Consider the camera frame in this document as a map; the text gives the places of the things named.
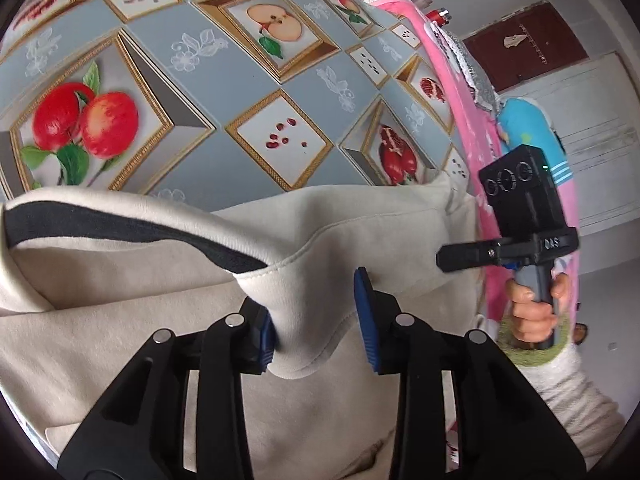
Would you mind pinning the fruit print tablecloth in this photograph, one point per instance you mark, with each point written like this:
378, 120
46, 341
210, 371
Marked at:
200, 85

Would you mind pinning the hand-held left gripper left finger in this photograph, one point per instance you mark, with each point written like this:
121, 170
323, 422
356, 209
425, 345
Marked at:
267, 342

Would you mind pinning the cream jacket with black trim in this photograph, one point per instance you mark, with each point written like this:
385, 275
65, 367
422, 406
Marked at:
150, 285

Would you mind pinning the grey lace pillow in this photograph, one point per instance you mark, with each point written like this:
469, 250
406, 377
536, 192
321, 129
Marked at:
475, 75

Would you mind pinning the person's right hand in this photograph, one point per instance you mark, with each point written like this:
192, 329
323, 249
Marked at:
530, 315

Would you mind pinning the red bottle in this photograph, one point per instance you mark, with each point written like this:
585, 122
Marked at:
440, 16

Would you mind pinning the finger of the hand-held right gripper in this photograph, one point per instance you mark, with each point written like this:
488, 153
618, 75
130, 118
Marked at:
465, 256

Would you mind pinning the pink floral blanket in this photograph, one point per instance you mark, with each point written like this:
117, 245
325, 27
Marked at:
467, 110

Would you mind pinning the hanging white rag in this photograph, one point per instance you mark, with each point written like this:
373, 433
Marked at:
514, 41

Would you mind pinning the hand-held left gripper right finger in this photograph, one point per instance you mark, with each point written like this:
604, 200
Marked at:
367, 330

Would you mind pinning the pink bottle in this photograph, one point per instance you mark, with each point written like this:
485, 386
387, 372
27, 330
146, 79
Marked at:
424, 0

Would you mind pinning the person's right forearm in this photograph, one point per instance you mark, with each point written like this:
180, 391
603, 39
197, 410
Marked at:
575, 395

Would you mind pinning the dark brown door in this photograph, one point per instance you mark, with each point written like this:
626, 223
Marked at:
550, 60

